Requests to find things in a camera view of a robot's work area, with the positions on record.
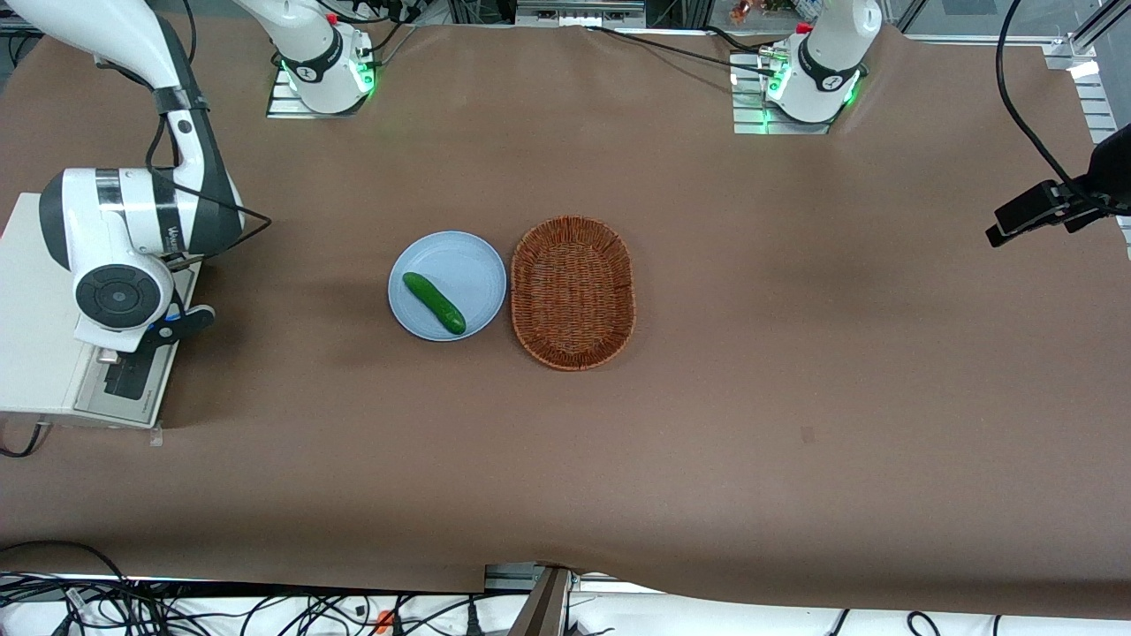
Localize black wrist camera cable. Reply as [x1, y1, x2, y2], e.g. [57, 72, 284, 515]
[995, 0, 1086, 191]
[93, 53, 272, 261]

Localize tangled black floor cables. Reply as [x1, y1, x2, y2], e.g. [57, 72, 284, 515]
[0, 541, 487, 636]

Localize green cucumber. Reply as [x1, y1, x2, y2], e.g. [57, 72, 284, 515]
[402, 271, 467, 336]

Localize white toaster oven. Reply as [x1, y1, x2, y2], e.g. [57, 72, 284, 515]
[0, 193, 207, 431]

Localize light blue plate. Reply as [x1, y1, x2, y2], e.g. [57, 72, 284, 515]
[387, 231, 508, 343]

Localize long black base cable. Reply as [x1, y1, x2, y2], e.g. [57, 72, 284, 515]
[583, 25, 783, 76]

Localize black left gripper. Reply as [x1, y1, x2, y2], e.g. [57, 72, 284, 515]
[985, 124, 1131, 248]

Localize brown table cover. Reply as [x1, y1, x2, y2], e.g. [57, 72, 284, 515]
[0, 22, 1131, 619]

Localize short black base cable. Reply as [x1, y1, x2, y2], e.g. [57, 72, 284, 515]
[702, 25, 774, 58]

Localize black oven power cord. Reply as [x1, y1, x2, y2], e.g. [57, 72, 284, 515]
[0, 422, 52, 458]

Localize slotted aluminium plate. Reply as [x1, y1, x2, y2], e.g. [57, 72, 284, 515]
[1072, 75, 1131, 147]

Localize grey metal post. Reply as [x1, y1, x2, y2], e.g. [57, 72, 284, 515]
[508, 565, 575, 636]

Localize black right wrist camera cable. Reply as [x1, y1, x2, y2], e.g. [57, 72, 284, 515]
[93, 53, 272, 261]

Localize grey metal box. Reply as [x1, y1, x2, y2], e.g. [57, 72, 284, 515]
[515, 0, 646, 27]

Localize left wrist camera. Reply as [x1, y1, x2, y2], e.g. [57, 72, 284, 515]
[996, 181, 1064, 232]

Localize brown wicker basket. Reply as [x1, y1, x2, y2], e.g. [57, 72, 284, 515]
[510, 216, 637, 372]

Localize aluminium frame bracket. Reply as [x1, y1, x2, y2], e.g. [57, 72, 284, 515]
[1043, 35, 1101, 80]

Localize oven door with dark window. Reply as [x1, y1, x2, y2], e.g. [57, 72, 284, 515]
[73, 261, 197, 431]

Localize black left wrist camera cable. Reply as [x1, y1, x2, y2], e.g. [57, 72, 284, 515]
[995, 0, 1086, 191]

